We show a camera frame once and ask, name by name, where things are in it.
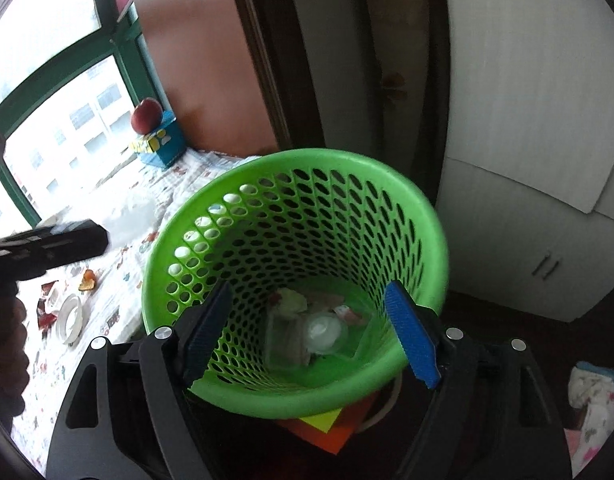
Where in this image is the patterned white bed sheet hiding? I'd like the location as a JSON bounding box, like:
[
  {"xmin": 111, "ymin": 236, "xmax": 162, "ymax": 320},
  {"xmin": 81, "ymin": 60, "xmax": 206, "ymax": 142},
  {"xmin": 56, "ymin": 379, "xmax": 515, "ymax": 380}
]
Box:
[{"xmin": 12, "ymin": 150, "xmax": 243, "ymax": 471}]

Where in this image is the orange red snack bag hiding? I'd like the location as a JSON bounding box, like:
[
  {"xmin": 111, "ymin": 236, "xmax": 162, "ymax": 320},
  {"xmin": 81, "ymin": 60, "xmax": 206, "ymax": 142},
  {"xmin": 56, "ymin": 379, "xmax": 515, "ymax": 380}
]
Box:
[{"xmin": 36, "ymin": 281, "xmax": 57, "ymax": 339}]

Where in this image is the person left hand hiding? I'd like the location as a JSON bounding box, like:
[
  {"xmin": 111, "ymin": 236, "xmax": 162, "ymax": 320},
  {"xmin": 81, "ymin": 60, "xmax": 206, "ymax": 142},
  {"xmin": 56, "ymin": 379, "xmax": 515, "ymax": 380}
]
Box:
[{"xmin": 0, "ymin": 296, "xmax": 29, "ymax": 432}]

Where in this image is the green plastic waste basket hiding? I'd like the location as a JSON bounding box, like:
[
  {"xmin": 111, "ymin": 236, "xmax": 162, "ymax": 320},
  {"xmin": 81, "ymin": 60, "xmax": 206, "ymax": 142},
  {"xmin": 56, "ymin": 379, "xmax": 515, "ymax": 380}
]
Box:
[{"xmin": 142, "ymin": 148, "xmax": 449, "ymax": 419}]

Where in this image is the orange yellow box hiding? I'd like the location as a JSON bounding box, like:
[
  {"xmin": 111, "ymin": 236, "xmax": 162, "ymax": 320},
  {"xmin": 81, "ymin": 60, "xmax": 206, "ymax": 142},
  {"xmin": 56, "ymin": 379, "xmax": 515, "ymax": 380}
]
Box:
[{"xmin": 276, "ymin": 393, "xmax": 377, "ymax": 455}]

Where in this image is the red apple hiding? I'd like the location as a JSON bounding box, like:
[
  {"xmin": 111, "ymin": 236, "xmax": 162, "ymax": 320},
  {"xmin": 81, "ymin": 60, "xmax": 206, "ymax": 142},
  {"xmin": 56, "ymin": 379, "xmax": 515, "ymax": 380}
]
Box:
[{"xmin": 130, "ymin": 98, "xmax": 164, "ymax": 136}]

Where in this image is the white cabinet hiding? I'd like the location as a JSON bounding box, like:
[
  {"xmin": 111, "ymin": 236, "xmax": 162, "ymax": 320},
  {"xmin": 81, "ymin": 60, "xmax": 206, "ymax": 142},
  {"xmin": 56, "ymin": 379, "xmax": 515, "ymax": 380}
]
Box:
[{"xmin": 437, "ymin": 0, "xmax": 614, "ymax": 322}]

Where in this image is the white round plastic lid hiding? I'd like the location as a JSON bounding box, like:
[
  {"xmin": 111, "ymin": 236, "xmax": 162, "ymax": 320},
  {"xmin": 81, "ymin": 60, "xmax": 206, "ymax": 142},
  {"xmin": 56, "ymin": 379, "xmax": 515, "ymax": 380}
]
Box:
[{"xmin": 56, "ymin": 294, "xmax": 84, "ymax": 344}]

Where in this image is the clear plastic container lid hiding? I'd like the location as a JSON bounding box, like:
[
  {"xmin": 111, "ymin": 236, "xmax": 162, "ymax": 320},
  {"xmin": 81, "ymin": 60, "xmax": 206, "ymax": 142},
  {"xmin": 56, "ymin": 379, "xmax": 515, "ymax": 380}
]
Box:
[{"xmin": 262, "ymin": 304, "xmax": 373, "ymax": 370}]

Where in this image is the floral cloth bundle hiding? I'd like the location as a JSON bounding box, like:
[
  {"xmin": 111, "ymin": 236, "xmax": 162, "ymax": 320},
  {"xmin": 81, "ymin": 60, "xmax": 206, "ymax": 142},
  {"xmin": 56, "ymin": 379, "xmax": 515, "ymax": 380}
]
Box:
[{"xmin": 565, "ymin": 361, "xmax": 614, "ymax": 477}]

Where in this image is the brown wooden wardrobe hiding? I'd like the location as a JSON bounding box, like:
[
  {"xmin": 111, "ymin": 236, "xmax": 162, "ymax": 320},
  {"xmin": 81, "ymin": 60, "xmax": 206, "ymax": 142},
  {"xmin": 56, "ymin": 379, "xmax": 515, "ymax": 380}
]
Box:
[{"xmin": 121, "ymin": 0, "xmax": 293, "ymax": 158}]

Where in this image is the green window frame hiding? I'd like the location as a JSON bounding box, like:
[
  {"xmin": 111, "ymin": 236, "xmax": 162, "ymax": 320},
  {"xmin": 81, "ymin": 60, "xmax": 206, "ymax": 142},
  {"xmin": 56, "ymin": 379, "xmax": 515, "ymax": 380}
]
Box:
[{"xmin": 0, "ymin": 0, "xmax": 157, "ymax": 234}]

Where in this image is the blue yellow tissue box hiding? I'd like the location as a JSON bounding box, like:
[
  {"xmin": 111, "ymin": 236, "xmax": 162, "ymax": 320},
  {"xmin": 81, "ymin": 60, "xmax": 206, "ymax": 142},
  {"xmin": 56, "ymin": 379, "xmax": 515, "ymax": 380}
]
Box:
[{"xmin": 132, "ymin": 110, "xmax": 188, "ymax": 169}]

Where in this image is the orange candy wrapper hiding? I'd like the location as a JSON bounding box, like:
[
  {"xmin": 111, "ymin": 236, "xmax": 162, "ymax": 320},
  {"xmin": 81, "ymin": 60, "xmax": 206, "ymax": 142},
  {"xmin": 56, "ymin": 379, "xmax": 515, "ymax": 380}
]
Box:
[{"xmin": 78, "ymin": 269, "xmax": 98, "ymax": 292}]

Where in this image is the white round yogurt cup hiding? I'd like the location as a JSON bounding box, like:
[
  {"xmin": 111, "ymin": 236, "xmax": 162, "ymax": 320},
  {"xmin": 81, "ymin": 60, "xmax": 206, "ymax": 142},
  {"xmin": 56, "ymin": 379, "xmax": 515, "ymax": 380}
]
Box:
[{"xmin": 305, "ymin": 312, "xmax": 347, "ymax": 356}]

